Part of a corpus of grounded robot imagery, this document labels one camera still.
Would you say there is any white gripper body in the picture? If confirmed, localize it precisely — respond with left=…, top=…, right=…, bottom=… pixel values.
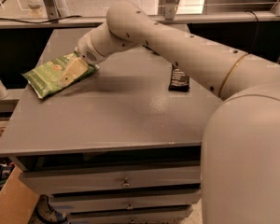
left=76, top=33, right=99, bottom=64

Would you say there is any green jalapeno kettle chip bag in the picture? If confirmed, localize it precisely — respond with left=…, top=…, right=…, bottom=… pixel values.
left=23, top=55, right=98, bottom=99

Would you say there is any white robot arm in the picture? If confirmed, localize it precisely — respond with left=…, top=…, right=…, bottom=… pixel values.
left=76, top=1, right=280, bottom=224

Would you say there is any grey drawer cabinet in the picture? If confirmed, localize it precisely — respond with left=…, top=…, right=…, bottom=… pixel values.
left=0, top=23, right=223, bottom=224

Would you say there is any black snack bar wrapper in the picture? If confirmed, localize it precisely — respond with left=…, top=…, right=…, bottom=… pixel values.
left=168, top=66, right=189, bottom=92

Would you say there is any cardboard box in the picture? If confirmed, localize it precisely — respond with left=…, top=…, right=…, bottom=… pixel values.
left=0, top=167, right=39, bottom=224

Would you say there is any black cable on rail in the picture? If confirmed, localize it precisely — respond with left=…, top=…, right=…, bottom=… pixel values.
left=0, top=14, right=83, bottom=25

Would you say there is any grey metal rail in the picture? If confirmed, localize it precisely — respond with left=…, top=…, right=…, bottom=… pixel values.
left=0, top=11, right=280, bottom=29

